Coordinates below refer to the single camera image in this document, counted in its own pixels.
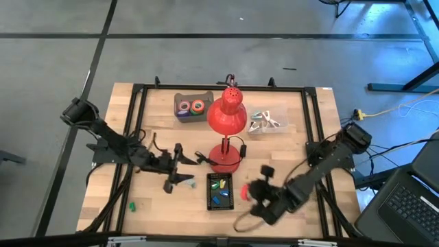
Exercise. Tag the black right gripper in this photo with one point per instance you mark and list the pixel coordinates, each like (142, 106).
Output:
(276, 206)

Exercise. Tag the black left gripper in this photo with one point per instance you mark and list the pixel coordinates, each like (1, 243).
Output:
(164, 163)

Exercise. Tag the red tape roll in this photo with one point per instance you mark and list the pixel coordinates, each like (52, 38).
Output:
(244, 193)

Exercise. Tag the black slotted plastic basket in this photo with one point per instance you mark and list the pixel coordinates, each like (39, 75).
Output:
(228, 204)

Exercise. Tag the blue mini stapler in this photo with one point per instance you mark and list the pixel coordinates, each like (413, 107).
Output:
(216, 201)
(224, 193)

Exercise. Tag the purple tape roll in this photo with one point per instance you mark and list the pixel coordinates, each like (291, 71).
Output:
(182, 114)

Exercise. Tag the grey plastic bin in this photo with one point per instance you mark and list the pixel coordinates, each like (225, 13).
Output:
(207, 118)

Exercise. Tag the pink tape roll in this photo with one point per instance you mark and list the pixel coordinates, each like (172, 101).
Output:
(184, 101)

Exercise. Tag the orange tape roll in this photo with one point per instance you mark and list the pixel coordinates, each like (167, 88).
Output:
(198, 100)

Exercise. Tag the mint green staple remover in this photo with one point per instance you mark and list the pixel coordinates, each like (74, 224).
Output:
(256, 115)

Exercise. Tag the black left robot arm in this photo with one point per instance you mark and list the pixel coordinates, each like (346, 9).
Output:
(113, 144)

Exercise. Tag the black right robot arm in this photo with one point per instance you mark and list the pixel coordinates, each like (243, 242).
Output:
(329, 161)

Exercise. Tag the yellow mini stapler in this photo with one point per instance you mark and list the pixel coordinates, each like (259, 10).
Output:
(223, 184)

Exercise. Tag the clear plastic container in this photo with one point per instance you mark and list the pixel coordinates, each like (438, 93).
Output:
(283, 130)

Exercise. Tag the red desk lamp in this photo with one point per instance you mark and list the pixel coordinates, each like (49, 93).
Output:
(226, 116)

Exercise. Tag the dark blue desk foot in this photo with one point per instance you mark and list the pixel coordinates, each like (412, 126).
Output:
(377, 178)

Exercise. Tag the black laptop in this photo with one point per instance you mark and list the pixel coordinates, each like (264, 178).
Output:
(384, 212)

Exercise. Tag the black crossbar silver brackets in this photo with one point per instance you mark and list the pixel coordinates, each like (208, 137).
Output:
(51, 241)

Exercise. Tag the grey furniture foot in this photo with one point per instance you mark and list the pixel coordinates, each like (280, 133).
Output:
(10, 156)

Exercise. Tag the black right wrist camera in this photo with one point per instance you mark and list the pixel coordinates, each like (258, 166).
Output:
(267, 171)

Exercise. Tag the black aluminium table frame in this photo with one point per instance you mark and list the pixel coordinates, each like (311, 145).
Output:
(192, 88)

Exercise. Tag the dark metal desk frame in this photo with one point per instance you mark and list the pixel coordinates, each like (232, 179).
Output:
(394, 88)

